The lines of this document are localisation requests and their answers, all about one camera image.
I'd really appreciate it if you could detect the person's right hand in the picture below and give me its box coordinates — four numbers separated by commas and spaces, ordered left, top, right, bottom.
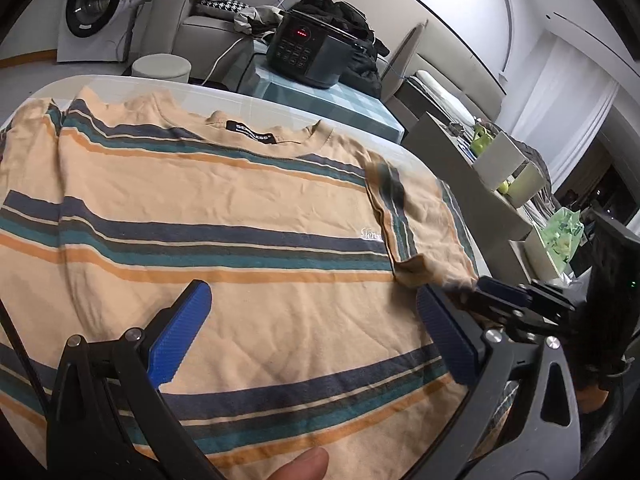
574, 379, 608, 414

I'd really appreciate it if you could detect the black rice cooker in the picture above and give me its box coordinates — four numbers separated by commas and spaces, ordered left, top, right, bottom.
267, 10, 352, 89

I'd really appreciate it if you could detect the grey round stool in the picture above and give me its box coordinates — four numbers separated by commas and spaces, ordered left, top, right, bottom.
131, 53, 192, 84

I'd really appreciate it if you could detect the white washing machine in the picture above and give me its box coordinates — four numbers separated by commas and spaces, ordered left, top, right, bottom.
56, 0, 134, 63

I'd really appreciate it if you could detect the grey bench cabinet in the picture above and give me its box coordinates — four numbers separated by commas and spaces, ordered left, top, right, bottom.
401, 114, 537, 285

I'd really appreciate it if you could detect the black jacket pile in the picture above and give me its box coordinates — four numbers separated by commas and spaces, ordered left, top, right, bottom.
291, 0, 390, 99

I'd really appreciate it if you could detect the white paper box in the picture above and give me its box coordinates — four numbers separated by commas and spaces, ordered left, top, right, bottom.
472, 133, 525, 192

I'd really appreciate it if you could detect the person's left hand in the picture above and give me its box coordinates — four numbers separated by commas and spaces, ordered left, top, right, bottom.
268, 448, 330, 480

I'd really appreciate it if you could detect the beige upholstered bed headboard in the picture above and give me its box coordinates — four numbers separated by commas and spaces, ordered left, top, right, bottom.
381, 18, 506, 129

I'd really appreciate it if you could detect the green plastic bag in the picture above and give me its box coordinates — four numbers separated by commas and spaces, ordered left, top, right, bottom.
540, 207, 584, 273

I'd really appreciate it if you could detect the beige striped t-shirt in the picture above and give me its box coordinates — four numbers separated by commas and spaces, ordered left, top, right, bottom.
1, 89, 480, 479

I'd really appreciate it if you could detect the grey sofa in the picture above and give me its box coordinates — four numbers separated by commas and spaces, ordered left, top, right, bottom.
129, 0, 281, 84

